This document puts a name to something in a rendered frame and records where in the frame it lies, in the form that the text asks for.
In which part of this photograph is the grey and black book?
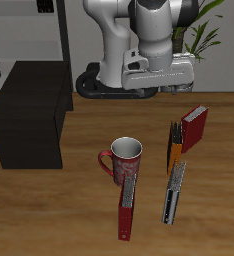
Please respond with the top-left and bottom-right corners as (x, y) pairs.
(161, 160), (188, 226)

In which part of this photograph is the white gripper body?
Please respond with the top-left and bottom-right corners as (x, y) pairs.
(121, 52), (196, 94)

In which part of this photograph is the orange book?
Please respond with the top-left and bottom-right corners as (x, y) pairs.
(166, 120), (184, 177)

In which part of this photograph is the small red book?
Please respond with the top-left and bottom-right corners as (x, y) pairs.
(180, 104), (210, 155)

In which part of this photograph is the dark brown desk caddy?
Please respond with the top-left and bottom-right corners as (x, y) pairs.
(0, 60), (71, 170)

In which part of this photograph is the white shelf unit dark frame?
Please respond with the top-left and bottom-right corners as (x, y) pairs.
(0, 0), (74, 112)

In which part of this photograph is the red patterned mug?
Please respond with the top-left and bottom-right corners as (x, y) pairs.
(97, 136), (144, 188)

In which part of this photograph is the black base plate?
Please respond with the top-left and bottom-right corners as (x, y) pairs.
(75, 61), (160, 100)

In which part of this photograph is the long red book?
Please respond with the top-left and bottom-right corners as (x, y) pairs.
(117, 174), (138, 242)

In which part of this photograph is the green pot plant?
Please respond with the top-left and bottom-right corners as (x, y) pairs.
(171, 0), (225, 63)

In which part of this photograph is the small black box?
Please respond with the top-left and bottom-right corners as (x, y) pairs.
(36, 0), (55, 14)

